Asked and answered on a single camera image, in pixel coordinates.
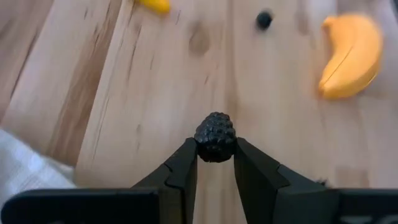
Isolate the small yellow toy chili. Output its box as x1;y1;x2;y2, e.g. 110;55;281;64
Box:
135;0;172;15

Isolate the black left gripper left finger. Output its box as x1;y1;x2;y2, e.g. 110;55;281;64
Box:
0;137;199;224

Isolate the small dark toy blueberry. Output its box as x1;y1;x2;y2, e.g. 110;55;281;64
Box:
255;11;274;31

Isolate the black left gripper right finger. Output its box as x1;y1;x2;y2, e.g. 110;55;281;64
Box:
233;137;398;224

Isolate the black toy blackberry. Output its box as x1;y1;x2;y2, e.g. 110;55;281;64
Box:
193;111;238;164

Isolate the yellow toy banana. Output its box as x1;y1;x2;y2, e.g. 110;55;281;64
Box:
317;14;383;100

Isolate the white plaid dish towel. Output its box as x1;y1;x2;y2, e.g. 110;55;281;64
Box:
0;129;77;212

